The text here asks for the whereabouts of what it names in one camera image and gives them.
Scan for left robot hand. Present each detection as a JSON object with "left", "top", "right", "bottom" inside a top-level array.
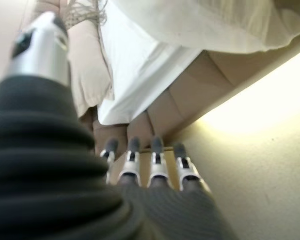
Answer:
[{"left": 0, "top": 11, "right": 237, "bottom": 240}]

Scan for beige pillow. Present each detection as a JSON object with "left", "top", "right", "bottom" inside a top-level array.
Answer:
[{"left": 66, "top": 21, "right": 116, "bottom": 119}]

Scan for brown padded bed frame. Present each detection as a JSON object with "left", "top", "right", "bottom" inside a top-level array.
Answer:
[{"left": 77, "top": 46, "right": 300, "bottom": 154}]

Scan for white duvet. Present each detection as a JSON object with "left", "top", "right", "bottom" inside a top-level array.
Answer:
[{"left": 107, "top": 0, "right": 300, "bottom": 55}]

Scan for white bed sheet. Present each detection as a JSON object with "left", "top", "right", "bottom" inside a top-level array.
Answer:
[{"left": 97, "top": 0, "right": 204, "bottom": 126}]

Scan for fringed beige cushion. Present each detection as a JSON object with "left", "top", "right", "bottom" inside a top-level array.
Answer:
[{"left": 34, "top": 0, "right": 109, "bottom": 29}]

